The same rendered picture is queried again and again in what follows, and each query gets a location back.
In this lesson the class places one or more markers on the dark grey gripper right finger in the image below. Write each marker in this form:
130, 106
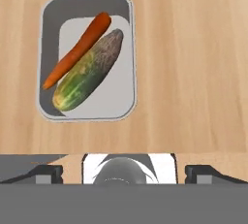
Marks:
200, 173

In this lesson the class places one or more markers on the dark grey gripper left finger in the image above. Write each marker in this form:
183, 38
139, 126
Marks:
48, 173

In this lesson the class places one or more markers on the green cucumber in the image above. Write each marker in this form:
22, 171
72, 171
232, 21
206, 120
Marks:
88, 72

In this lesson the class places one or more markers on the grey rectangular vegetable container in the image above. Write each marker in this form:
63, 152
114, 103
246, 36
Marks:
122, 82

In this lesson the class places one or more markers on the orange carrot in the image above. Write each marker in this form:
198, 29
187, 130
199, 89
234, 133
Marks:
84, 42

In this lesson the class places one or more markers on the white and black round thing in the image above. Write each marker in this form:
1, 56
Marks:
121, 171

